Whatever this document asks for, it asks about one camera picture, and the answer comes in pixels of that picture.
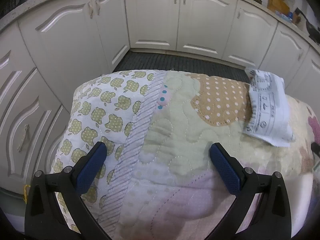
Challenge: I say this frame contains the patchwork quilt table cover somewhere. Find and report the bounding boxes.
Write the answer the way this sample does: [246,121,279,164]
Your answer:
[51,70,319,239]

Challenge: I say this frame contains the white printed paper wrapper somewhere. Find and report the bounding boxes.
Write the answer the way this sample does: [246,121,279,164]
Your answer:
[244,69,295,147]

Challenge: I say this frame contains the wooden cutting board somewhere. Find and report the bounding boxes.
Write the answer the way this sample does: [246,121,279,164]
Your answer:
[267,0,290,16]

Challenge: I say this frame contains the white kitchen cabinets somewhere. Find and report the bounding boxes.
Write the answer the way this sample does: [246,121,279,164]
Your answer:
[1,0,319,194]

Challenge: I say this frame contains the black ribbed floor mat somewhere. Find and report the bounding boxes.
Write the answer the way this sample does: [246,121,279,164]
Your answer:
[114,51,249,83]

